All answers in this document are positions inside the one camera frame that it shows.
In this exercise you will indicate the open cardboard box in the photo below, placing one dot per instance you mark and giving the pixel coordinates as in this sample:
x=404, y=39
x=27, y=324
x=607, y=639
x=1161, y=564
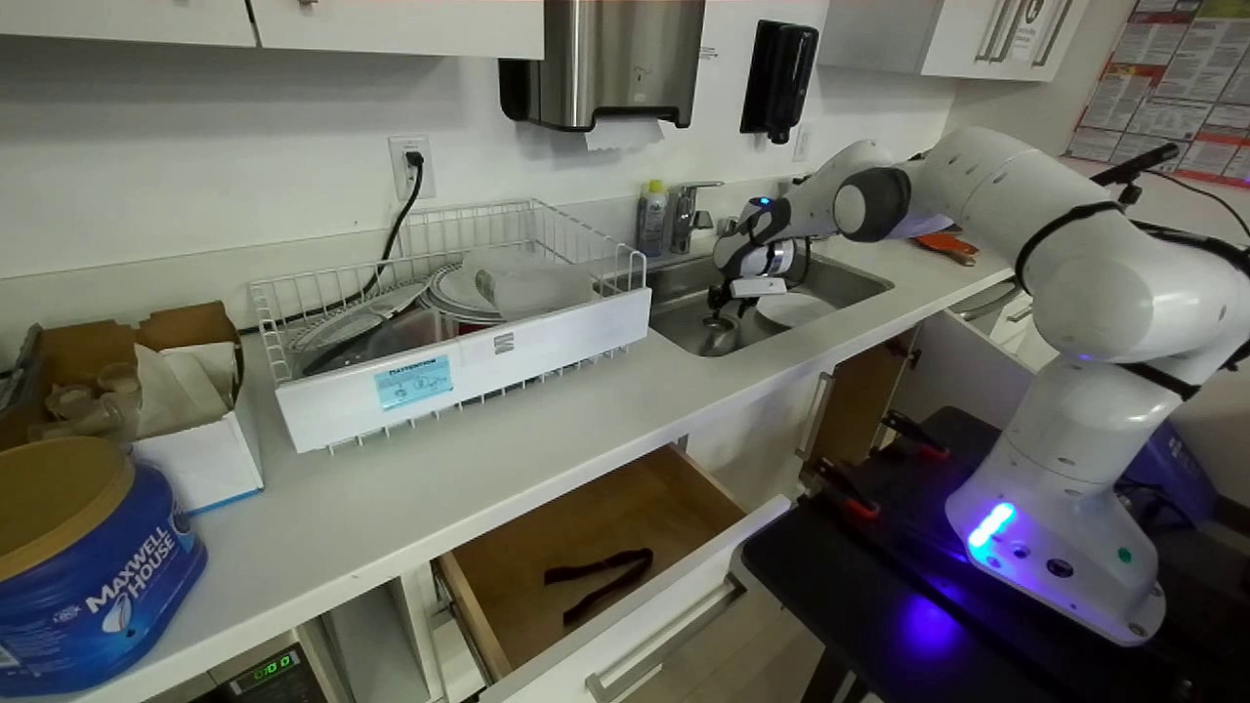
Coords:
x=169, y=387

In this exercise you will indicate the black soap dispenser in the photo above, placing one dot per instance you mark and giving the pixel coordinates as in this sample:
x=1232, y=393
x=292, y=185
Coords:
x=779, y=78

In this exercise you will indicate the chrome faucet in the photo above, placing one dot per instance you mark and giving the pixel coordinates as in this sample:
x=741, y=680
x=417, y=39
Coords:
x=668, y=216

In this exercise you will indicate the wall poster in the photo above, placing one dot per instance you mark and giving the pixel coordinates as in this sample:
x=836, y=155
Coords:
x=1180, y=70

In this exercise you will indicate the open wooden drawer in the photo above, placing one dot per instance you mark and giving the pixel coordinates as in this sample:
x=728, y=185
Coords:
x=512, y=620

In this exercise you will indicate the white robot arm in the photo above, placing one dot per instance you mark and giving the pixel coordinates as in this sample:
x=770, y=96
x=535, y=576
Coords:
x=1137, y=323

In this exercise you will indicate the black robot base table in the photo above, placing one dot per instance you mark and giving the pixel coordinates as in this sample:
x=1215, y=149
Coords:
x=896, y=599

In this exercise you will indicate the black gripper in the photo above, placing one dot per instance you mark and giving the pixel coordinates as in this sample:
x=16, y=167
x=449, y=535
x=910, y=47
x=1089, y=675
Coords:
x=751, y=262

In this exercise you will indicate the steel paper towel dispenser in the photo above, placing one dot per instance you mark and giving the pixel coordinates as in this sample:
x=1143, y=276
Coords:
x=607, y=60

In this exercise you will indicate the stainless steel sink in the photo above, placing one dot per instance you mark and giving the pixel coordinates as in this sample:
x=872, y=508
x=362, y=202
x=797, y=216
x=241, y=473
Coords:
x=818, y=288

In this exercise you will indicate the white wire dish rack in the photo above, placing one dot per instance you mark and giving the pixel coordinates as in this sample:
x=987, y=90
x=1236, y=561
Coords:
x=478, y=303

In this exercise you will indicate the white plate in sink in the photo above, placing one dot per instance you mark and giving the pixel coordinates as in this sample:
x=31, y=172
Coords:
x=796, y=311

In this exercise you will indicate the white upper cabinet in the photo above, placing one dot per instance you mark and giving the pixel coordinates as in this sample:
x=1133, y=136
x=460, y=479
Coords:
x=478, y=29

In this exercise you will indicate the blue Maxwell House coffee can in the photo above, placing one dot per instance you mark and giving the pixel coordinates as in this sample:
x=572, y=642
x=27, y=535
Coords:
x=96, y=564

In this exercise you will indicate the black camera on stand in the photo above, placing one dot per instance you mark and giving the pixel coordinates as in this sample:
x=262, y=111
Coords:
x=1130, y=171

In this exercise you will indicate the orange handled pliers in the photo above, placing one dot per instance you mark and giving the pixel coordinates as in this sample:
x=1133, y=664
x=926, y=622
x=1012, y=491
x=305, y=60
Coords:
x=947, y=242

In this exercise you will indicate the black tongs in drawer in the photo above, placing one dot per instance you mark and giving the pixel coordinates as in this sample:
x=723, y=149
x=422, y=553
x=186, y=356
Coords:
x=619, y=573

